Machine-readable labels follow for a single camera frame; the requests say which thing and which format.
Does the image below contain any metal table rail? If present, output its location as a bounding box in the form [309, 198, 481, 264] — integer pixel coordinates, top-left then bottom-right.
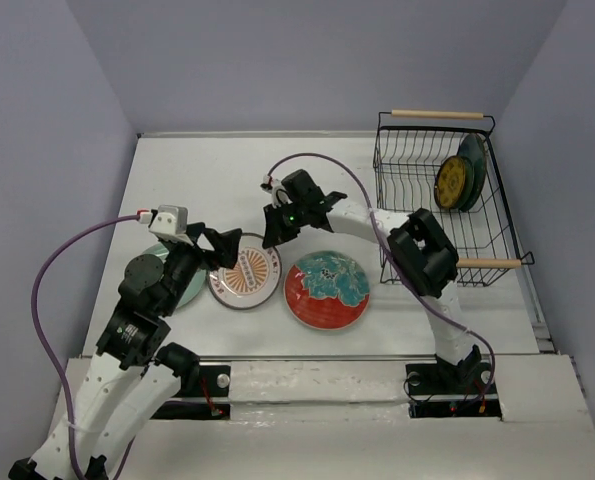
[200, 351, 562, 363]

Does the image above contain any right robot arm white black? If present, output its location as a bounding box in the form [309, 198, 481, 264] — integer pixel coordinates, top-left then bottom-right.
[261, 169, 481, 392]

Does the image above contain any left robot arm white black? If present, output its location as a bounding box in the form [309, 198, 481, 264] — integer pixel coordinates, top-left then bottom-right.
[8, 222, 242, 479]

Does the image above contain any dark teal blossom plate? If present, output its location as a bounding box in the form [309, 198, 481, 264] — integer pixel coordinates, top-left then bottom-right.
[457, 134, 487, 212]

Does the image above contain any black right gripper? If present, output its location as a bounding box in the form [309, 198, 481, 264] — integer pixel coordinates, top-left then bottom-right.
[263, 200, 309, 248]

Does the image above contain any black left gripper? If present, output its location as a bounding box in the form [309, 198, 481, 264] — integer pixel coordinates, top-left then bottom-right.
[161, 220, 243, 315]

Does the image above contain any small yellow brown plate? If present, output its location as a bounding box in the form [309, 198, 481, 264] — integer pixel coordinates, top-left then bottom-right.
[434, 155, 475, 210]

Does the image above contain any red teal floral plate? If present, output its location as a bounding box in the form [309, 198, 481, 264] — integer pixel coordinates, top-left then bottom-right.
[283, 250, 370, 332]

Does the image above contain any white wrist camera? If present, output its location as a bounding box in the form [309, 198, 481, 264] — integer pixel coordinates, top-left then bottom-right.
[260, 175, 291, 206]
[148, 205, 189, 243]

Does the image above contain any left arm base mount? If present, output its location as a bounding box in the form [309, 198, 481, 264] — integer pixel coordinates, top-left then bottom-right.
[151, 364, 231, 421]

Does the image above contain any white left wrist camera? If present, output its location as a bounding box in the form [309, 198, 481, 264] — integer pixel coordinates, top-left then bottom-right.
[148, 205, 189, 243]

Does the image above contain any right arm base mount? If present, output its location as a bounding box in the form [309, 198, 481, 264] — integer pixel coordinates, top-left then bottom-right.
[402, 362, 502, 419]

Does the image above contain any white sunburst pattern plate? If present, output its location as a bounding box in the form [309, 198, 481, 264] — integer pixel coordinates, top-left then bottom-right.
[208, 233, 282, 310]

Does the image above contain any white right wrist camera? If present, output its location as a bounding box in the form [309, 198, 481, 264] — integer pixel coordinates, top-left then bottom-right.
[260, 175, 291, 206]

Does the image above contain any black wire dish rack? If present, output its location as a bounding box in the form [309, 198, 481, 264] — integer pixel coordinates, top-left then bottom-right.
[373, 111, 535, 287]

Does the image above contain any light green flower plate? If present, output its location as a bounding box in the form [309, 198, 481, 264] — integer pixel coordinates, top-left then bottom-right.
[143, 244, 207, 310]

